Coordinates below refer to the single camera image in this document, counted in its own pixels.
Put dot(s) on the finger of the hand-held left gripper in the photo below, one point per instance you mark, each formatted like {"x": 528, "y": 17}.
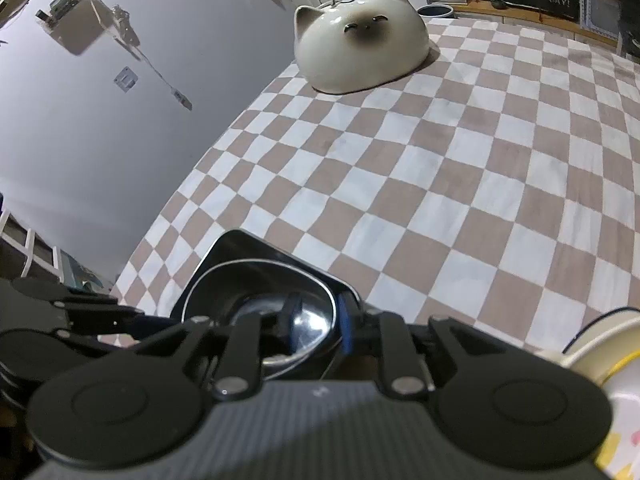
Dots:
{"x": 90, "y": 305}
{"x": 60, "y": 344}

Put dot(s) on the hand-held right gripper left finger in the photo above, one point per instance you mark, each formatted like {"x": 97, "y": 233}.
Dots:
{"x": 292, "y": 320}

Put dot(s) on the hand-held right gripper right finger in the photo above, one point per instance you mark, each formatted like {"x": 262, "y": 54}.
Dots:
{"x": 346, "y": 322}

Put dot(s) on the rounded steel bowl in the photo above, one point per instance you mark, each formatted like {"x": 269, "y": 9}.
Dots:
{"x": 235, "y": 290}

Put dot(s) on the large square steel bowl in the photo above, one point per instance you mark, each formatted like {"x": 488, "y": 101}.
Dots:
{"x": 240, "y": 247}

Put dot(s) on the cat-shaped ceramic bowl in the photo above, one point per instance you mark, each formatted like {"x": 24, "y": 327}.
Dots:
{"x": 360, "y": 55}

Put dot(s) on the grey trash bin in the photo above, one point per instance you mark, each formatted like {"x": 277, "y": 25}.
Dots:
{"x": 435, "y": 10}

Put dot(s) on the wall socket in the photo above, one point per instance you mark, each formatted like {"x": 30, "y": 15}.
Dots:
{"x": 125, "y": 79}

